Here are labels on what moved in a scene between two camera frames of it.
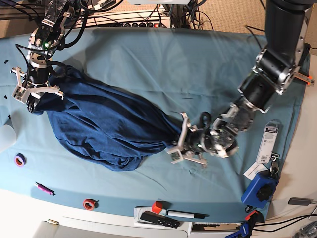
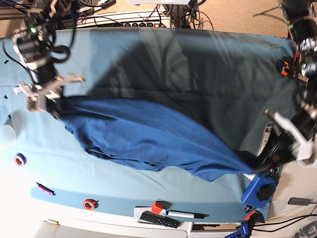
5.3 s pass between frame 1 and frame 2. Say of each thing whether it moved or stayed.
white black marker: stayed
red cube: stayed
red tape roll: stayed
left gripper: moved
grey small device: stayed
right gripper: moved
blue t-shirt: moved
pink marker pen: stayed
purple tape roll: stayed
